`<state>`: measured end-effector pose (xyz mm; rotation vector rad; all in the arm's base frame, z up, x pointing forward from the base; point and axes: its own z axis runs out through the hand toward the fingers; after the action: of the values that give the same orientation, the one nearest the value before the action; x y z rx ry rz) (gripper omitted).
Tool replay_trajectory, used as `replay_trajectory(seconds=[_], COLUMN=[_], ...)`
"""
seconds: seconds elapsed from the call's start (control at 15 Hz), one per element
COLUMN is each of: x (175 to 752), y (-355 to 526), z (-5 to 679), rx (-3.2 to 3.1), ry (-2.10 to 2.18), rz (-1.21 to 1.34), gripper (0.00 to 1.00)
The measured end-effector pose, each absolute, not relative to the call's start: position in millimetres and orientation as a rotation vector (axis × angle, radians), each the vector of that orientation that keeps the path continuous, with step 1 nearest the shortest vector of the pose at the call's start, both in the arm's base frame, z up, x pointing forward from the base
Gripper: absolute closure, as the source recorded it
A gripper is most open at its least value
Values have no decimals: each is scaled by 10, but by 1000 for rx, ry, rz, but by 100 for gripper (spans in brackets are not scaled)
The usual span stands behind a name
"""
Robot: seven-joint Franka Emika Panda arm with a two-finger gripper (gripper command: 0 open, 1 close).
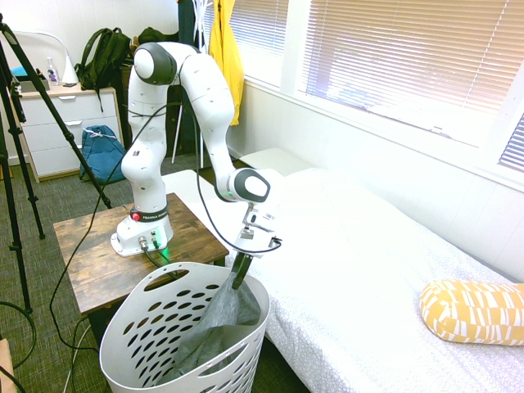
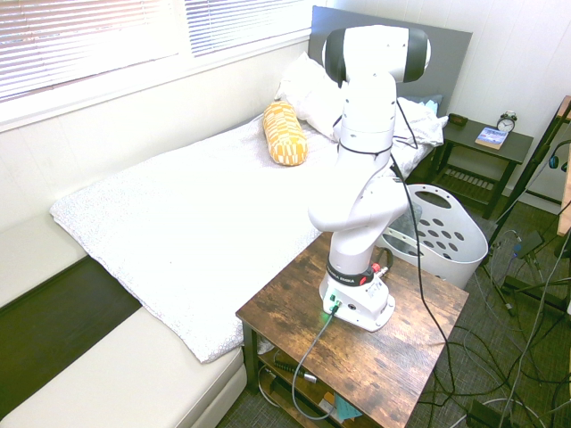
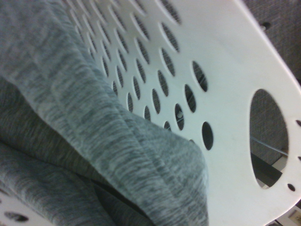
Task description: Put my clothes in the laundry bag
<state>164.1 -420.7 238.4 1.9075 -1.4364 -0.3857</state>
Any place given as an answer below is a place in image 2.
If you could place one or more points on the grey garment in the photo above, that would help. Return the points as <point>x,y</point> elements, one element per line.
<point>412,216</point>

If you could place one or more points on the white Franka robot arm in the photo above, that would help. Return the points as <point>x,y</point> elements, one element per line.
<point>366,134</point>

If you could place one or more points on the white perforated laundry basket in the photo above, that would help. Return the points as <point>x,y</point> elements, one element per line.
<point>464,249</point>

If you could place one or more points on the yellow patterned bolster pillow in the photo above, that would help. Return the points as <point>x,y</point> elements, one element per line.
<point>283,134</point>

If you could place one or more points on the white bed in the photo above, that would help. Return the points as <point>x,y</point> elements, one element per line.
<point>187,232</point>

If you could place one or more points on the white bed pillow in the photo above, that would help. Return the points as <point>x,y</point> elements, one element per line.
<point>308,93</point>

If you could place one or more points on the crumpled white pillow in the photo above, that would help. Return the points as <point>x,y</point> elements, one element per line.
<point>419,129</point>

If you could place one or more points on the rustic wooden side table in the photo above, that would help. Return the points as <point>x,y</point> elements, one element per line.
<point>366,365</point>

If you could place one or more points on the teal pillow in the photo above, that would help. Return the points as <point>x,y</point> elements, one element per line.
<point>430,103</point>

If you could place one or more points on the small dark box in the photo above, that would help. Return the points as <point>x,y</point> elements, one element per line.
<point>457,120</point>

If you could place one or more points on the narrow white window blinds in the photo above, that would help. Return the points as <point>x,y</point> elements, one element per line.
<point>241,22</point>

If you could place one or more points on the teal paper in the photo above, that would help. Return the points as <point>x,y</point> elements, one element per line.
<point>345,410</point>

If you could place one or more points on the dark nightstand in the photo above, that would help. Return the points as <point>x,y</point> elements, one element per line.
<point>482,151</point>

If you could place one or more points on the blue paperback book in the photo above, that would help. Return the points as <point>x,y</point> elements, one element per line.
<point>490,138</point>

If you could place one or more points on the dark grey headboard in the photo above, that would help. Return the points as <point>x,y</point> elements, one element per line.
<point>450,58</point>

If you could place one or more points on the black alarm clock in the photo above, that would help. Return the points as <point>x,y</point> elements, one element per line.
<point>507,123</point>

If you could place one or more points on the cream bench cushion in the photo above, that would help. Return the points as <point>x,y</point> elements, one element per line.
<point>35,254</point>
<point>111,379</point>

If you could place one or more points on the black power adapter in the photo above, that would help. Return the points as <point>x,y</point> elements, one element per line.
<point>528,244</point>

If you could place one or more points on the wide white window blinds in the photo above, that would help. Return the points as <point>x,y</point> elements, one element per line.
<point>80,40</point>

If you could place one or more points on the blue headphones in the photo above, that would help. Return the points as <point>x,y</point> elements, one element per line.
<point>555,162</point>

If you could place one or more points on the black camera tripod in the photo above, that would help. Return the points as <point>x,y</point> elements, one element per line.
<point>531,176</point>

